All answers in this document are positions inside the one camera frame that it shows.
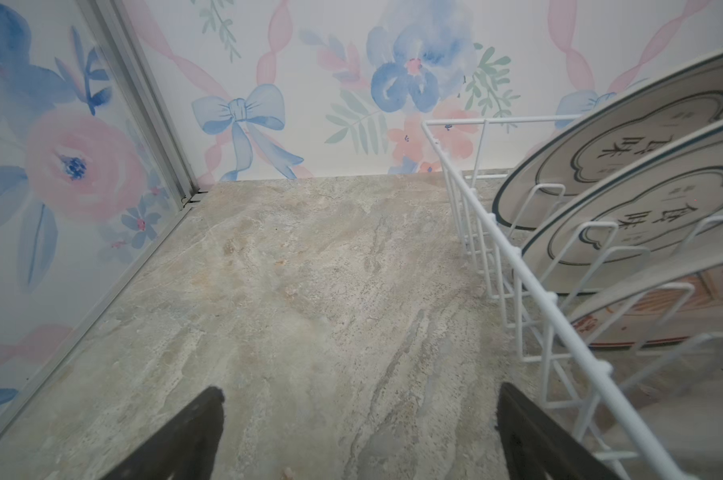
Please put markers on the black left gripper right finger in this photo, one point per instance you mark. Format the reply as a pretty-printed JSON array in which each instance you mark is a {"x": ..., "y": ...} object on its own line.
[{"x": 536, "y": 447}]

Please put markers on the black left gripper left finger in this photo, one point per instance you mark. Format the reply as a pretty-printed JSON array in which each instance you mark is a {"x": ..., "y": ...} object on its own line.
[{"x": 184, "y": 448}]

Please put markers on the white wire dish rack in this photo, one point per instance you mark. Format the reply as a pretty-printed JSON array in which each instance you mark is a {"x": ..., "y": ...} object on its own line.
[{"x": 570, "y": 376}]

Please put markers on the cream plate green rim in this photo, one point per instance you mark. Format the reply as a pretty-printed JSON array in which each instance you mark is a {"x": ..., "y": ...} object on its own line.
[
  {"x": 632, "y": 218},
  {"x": 617, "y": 133}
]

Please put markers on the aluminium frame post left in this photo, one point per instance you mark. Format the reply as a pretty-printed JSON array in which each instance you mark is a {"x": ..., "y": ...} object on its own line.
[{"x": 114, "y": 32}]

